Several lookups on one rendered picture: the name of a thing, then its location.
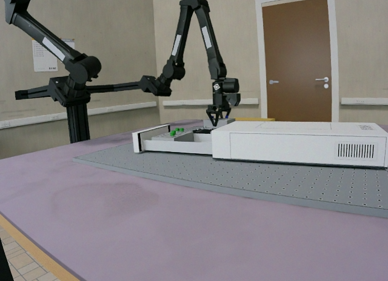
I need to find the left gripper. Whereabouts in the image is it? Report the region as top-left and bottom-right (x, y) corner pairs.
(206, 93), (232, 126)

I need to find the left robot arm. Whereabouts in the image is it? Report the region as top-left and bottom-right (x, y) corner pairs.
(149, 0), (241, 107)

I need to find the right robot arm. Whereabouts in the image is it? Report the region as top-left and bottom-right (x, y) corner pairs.
(4, 0), (101, 103)

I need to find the white cooling block with round holes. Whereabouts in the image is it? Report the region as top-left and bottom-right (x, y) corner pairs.
(152, 131), (194, 142)

